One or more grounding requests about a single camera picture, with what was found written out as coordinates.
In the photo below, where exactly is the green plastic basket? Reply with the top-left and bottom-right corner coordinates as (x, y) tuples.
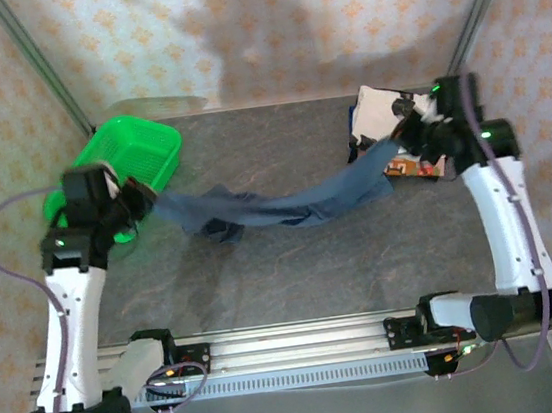
(32, 108), (195, 259)

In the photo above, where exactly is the grey slotted cable duct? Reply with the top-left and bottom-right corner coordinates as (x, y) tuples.
(126, 352), (431, 410)

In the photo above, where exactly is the dark blue folded t-shirt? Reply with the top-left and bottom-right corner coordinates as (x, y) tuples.
(345, 99), (363, 132)

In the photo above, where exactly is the orange print folded t-shirt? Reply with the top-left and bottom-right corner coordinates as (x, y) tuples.
(383, 148), (450, 187)

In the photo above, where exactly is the white t-shirt black print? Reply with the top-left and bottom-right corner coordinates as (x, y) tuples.
(344, 76), (445, 154)

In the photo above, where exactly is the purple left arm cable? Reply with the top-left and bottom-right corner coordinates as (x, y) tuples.
(0, 169), (215, 413)

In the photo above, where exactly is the aluminium frame post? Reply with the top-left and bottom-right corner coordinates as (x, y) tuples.
(0, 0), (96, 146)
(436, 0), (537, 80)

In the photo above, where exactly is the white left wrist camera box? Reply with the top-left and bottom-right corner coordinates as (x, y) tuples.
(101, 160), (124, 199)

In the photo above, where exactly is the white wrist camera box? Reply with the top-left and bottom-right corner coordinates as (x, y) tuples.
(101, 160), (124, 199)
(413, 97), (451, 126)

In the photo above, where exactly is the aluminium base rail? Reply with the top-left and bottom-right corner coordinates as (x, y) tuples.
(31, 289), (552, 399)

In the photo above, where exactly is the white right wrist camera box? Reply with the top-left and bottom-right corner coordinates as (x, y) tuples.
(413, 97), (451, 126)

